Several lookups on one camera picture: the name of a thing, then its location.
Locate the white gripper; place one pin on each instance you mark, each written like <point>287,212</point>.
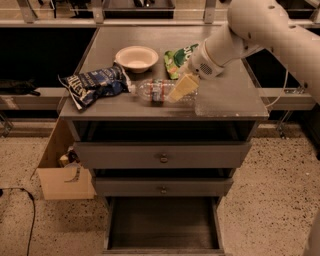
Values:
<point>201,64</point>

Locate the clear plastic water bottle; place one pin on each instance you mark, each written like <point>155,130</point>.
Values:
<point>154,91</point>

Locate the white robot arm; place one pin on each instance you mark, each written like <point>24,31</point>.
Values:
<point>273,206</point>

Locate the grey drawer cabinet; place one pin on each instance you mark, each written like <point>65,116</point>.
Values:
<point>226,109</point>

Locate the grey top drawer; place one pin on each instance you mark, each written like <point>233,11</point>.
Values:
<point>107,155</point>

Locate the grey drawer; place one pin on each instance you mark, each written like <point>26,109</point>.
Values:
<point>156,187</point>
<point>107,155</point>
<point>163,226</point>

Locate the grey middle drawer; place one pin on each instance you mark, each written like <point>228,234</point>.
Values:
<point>156,187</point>

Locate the grey bottom drawer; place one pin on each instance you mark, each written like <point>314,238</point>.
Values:
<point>163,226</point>

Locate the green snack bag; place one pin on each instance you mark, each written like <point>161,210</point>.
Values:
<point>175,59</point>

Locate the white paper bowl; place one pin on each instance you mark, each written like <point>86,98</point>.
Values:
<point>137,59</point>

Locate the blue chip bag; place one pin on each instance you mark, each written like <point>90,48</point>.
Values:
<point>86,88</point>

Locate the cardboard box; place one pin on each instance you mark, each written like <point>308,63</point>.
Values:
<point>60,179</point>

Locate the black object on ledge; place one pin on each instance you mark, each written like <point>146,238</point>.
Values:
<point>18,87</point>

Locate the metal railing frame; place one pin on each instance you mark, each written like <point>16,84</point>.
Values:
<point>23,13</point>

